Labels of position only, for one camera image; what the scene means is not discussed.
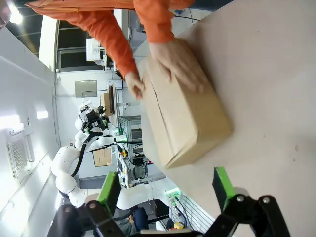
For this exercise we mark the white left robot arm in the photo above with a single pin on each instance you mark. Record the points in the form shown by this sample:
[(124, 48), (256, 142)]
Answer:
[(64, 160)]

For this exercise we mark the orange-sleeved left forearm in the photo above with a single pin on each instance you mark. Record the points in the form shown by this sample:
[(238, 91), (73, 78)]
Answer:
[(155, 19)]

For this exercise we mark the yellow red emergency button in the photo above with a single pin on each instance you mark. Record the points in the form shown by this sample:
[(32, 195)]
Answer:
[(178, 225)]

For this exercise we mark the black control box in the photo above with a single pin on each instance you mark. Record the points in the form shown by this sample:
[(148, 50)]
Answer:
[(138, 161)]

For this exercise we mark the small ceiling light panel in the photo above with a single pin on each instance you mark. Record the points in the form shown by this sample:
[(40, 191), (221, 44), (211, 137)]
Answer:
[(42, 114)]

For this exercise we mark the white green-lit socket box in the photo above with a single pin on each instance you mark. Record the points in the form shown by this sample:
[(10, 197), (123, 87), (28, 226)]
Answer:
[(173, 196)]

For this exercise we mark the bright ceiling light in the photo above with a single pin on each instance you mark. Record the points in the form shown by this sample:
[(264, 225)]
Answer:
[(15, 15)]

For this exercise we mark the person's left hand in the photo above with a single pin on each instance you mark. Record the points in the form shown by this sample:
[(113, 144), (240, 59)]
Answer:
[(180, 59)]

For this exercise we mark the brown cardboard box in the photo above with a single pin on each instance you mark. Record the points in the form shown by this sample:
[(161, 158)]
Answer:
[(187, 123)]

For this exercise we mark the dark window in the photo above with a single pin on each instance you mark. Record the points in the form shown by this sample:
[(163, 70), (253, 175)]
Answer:
[(71, 49)]

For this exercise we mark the grey aluminium rack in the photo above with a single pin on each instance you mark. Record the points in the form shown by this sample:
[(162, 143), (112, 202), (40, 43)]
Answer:
[(129, 128)]

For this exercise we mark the orange sweater torso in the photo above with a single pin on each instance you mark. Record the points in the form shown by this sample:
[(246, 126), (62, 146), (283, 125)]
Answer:
[(81, 3)]

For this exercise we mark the grey wall panel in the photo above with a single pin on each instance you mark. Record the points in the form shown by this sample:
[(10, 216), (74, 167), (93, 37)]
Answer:
[(86, 88)]

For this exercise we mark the white slatted panel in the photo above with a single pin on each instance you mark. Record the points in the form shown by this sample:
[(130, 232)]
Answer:
[(195, 214)]

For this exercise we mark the person's right hand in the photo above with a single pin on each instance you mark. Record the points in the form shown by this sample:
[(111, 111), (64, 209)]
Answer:
[(135, 84)]

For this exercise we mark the white paper board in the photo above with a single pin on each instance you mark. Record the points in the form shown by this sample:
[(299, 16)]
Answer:
[(95, 49)]

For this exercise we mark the small labelled cardboard box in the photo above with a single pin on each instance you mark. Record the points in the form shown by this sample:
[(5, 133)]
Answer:
[(101, 157)]

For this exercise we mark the stacked flat cardboard boxes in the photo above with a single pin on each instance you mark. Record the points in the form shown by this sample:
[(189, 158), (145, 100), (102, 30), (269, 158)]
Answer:
[(108, 101)]

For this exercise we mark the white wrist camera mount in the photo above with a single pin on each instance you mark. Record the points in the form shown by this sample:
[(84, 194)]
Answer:
[(85, 105)]

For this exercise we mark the seated background person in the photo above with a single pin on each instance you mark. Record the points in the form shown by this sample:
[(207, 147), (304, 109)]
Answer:
[(138, 219)]

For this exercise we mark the blurred person head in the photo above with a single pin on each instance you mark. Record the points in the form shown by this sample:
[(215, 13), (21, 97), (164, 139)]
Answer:
[(3, 14)]

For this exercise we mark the orange-sleeved right forearm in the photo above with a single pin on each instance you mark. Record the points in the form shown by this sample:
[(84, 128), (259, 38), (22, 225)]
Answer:
[(108, 37)]

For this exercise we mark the black green-padded right gripper finger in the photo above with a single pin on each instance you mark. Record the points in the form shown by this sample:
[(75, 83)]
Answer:
[(222, 190)]

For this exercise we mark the white ceiling air conditioner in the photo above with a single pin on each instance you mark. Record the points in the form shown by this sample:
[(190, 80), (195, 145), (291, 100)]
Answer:
[(19, 153)]

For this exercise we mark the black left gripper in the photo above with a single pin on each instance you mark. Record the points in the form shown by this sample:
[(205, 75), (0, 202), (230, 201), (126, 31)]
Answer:
[(91, 121)]

